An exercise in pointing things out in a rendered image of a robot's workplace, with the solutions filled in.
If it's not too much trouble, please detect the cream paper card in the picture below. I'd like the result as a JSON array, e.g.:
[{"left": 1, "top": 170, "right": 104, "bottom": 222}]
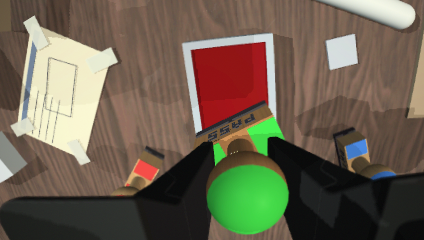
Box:
[{"left": 10, "top": 16, "right": 117, "bottom": 165}]

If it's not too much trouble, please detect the pale grey square tile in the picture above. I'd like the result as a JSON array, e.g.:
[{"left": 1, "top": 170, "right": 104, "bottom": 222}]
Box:
[{"left": 325, "top": 34, "right": 358, "bottom": 70}]

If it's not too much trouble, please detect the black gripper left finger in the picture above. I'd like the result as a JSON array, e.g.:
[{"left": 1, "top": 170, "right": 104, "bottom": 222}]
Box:
[{"left": 0, "top": 141, "right": 215, "bottom": 240}]

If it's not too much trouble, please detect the white cylinder with dark grey cap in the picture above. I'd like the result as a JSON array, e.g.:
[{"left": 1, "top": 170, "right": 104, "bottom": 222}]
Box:
[{"left": 315, "top": 0, "right": 416, "bottom": 30}]

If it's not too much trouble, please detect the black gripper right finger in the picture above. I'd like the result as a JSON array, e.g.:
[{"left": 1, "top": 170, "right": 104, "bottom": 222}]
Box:
[{"left": 267, "top": 137, "right": 424, "bottom": 240}]

